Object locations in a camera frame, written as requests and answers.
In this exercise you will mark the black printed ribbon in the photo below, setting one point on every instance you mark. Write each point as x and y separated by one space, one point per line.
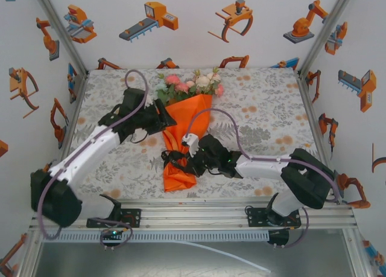
172 156

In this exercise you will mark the orange wrapping paper sheet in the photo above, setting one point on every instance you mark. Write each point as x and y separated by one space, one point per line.
187 114

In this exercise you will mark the pale blue flower artificial stem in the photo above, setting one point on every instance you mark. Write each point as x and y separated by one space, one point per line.
161 87

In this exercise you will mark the pink rose artificial stem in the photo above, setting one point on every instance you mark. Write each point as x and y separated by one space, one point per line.
182 87
220 90

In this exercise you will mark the white rose artificial stem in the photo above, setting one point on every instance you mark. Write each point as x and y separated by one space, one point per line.
202 80

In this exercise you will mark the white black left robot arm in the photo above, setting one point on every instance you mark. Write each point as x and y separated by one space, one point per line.
84 156

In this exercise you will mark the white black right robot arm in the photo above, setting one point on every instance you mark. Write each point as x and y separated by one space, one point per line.
262 166

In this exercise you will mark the aluminium mounting rails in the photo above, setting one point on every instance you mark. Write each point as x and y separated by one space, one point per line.
193 219

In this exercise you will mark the grey floral tablecloth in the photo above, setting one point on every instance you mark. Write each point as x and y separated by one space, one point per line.
135 180

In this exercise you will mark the black controller board green LED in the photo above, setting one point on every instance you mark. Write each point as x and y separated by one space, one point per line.
113 233

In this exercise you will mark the black controller box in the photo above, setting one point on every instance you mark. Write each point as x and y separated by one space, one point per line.
279 236

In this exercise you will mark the thin white tube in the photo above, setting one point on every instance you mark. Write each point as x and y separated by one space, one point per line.
241 259

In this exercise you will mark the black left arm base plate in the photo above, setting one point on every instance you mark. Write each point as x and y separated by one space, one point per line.
134 218

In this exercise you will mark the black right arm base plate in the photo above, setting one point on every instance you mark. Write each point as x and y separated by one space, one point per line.
254 218

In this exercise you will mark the aluminium frame post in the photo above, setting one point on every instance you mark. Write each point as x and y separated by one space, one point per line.
328 26
58 26

